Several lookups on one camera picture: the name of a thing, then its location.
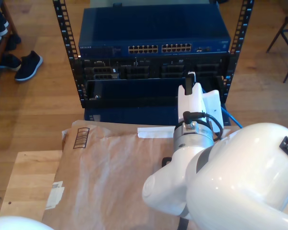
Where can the black rack server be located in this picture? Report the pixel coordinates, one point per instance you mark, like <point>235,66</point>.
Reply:
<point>153,62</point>

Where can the black rack tray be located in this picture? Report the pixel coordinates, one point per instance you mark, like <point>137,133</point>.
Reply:
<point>134,93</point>

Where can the dark blue base unit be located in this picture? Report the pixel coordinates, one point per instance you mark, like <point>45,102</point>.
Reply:
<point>134,115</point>

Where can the grey flat panel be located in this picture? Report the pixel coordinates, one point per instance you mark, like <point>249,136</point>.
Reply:
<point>158,3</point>

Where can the brown paper mailer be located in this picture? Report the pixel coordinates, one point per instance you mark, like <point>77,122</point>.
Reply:
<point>105,182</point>

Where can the black sneaker white sole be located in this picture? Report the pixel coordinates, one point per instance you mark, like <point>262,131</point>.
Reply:
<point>10,61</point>
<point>28,65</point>

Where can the blue network switch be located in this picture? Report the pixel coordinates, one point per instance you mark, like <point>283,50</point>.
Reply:
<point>153,26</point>

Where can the black rack frame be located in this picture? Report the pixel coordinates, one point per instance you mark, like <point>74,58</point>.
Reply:
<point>67,36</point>

